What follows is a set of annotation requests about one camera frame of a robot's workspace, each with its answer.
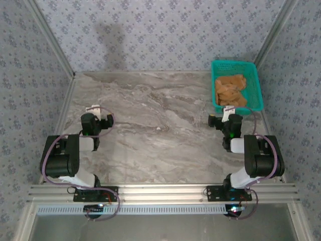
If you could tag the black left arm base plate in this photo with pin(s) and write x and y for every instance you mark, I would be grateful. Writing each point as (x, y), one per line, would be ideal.
(80, 197)

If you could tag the aluminium mounting rail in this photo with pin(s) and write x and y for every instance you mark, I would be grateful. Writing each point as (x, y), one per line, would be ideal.
(163, 192)

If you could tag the black controller board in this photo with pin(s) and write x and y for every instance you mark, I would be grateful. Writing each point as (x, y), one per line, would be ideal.
(94, 208)
(234, 210)

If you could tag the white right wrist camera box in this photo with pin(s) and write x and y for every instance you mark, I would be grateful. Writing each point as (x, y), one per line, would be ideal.
(227, 113)

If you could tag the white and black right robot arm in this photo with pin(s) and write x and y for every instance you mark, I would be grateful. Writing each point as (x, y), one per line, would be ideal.
(263, 160)

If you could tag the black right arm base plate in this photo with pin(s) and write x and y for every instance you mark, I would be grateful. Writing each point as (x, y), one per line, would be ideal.
(213, 195)

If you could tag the teal plastic basket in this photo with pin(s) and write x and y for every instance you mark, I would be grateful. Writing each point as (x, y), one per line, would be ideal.
(253, 82)

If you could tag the tan t-shirt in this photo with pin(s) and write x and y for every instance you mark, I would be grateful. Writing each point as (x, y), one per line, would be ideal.
(230, 91)

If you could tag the aluminium frame post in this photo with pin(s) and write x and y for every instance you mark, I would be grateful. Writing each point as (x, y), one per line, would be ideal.
(51, 37)
(272, 37)

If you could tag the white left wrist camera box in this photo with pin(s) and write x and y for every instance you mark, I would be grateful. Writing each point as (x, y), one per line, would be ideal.
(94, 110)

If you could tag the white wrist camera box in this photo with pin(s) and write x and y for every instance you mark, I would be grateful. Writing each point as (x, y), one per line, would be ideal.
(227, 113)
(94, 110)

